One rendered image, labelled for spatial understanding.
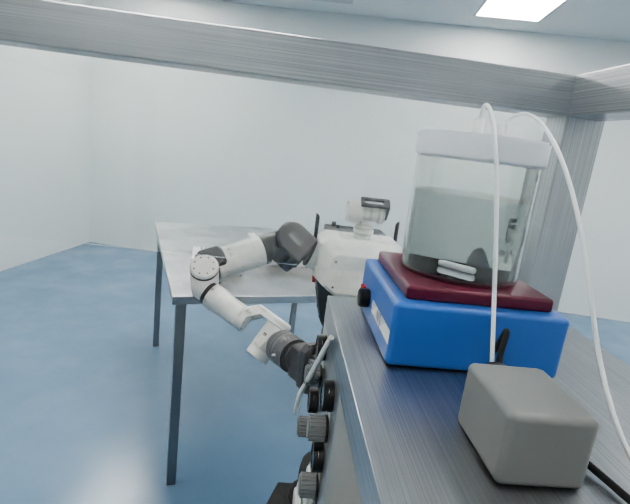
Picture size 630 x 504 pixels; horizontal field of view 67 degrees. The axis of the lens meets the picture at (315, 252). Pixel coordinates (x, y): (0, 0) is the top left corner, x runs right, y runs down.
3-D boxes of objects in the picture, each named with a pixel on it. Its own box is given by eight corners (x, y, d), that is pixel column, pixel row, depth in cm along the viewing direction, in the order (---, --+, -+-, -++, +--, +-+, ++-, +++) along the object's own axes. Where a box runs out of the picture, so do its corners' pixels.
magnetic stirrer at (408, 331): (349, 303, 71) (357, 245, 69) (485, 316, 73) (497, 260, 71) (372, 365, 52) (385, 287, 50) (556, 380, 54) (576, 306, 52)
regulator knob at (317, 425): (305, 431, 62) (309, 400, 61) (324, 432, 62) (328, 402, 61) (306, 447, 58) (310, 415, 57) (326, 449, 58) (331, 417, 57)
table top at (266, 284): (154, 226, 323) (154, 221, 322) (305, 233, 364) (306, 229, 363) (171, 304, 188) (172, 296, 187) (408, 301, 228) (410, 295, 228)
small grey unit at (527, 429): (448, 409, 45) (460, 351, 43) (519, 415, 45) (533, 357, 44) (494, 487, 35) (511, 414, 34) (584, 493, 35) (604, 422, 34)
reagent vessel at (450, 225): (385, 252, 67) (407, 115, 63) (489, 262, 69) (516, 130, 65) (413, 284, 53) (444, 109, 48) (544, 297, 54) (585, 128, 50)
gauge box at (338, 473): (309, 424, 79) (324, 313, 75) (371, 429, 80) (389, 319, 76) (317, 530, 58) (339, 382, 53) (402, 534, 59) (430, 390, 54)
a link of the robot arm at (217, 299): (231, 317, 123) (176, 276, 127) (231, 334, 132) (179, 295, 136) (257, 290, 129) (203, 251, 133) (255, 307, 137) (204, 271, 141)
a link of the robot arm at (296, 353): (331, 342, 113) (303, 324, 122) (297, 348, 107) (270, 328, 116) (324, 390, 115) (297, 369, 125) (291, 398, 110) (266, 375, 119)
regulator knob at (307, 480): (297, 486, 65) (300, 459, 64) (315, 487, 65) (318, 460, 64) (297, 504, 62) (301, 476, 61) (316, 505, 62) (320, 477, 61)
